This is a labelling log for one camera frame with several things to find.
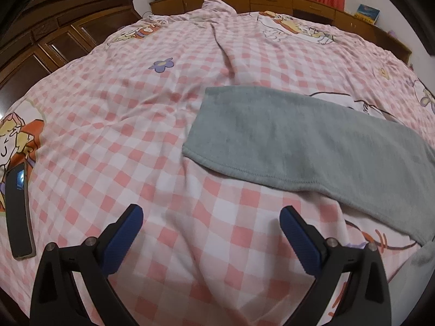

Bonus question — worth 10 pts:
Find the black smartphone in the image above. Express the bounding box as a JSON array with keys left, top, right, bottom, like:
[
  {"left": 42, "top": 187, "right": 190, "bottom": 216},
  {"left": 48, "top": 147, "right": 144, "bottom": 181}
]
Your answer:
[{"left": 4, "top": 162, "right": 36, "bottom": 261}]

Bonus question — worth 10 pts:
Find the pink checkered cartoon bedsheet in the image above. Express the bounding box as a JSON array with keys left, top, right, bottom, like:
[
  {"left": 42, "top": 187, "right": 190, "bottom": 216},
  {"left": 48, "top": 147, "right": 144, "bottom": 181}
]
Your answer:
[{"left": 1, "top": 0, "right": 434, "bottom": 325}]

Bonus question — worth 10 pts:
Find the dark wooden wardrobe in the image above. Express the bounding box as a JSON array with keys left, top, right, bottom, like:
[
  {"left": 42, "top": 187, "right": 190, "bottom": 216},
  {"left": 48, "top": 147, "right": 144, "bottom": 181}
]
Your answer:
[{"left": 1, "top": 0, "right": 141, "bottom": 113}]

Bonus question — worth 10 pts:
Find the blue book on cabinet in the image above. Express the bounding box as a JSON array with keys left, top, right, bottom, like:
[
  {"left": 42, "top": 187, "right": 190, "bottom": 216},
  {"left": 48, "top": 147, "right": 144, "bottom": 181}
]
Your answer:
[{"left": 354, "top": 4, "right": 380, "bottom": 25}]

